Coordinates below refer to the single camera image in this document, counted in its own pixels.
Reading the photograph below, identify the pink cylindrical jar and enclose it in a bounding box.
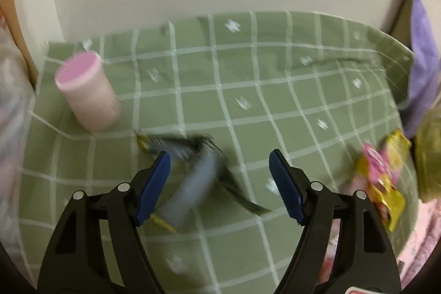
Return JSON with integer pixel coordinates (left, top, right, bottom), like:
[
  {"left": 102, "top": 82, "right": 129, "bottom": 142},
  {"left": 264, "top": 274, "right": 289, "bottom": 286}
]
[{"left": 55, "top": 51, "right": 120, "bottom": 132}]

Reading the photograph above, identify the dark foil wrapper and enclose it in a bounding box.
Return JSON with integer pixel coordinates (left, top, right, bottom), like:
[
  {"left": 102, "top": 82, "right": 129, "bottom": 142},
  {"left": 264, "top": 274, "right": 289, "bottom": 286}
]
[{"left": 135, "top": 133, "right": 270, "bottom": 233}]

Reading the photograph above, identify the pink lollipop shaped wrapper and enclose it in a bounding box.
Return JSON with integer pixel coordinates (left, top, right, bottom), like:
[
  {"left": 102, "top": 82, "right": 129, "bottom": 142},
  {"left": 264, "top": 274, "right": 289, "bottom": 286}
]
[{"left": 357, "top": 143, "right": 404, "bottom": 185}]

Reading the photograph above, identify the pink floral bedsheet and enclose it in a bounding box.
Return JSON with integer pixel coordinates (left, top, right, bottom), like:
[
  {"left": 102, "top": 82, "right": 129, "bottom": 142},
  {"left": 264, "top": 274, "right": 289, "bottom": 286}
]
[{"left": 316, "top": 176, "right": 441, "bottom": 287}]

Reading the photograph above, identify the white plastic bag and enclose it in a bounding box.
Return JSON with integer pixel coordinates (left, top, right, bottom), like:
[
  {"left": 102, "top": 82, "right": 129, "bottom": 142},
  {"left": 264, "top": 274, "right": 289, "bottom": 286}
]
[{"left": 0, "top": 16, "right": 34, "bottom": 248}]

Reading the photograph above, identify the yellow-bagged trash bin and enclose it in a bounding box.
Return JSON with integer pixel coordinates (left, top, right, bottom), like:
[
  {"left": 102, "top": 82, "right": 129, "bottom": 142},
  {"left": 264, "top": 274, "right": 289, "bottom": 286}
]
[{"left": 415, "top": 104, "right": 441, "bottom": 203}]

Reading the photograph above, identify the yellow snack wrapper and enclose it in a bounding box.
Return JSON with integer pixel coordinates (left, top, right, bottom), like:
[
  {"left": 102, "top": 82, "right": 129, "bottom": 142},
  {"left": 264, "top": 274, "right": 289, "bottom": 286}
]
[{"left": 357, "top": 128, "right": 411, "bottom": 232}]

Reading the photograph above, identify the purple pillow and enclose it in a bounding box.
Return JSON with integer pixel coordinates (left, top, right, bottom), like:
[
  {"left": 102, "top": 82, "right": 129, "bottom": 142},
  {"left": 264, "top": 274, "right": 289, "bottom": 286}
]
[{"left": 391, "top": 0, "right": 440, "bottom": 138}]

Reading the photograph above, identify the green checked tablecloth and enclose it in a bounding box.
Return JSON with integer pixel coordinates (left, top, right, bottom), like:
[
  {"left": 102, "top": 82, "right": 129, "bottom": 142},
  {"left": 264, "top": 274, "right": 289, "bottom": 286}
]
[{"left": 19, "top": 11, "right": 414, "bottom": 293}]

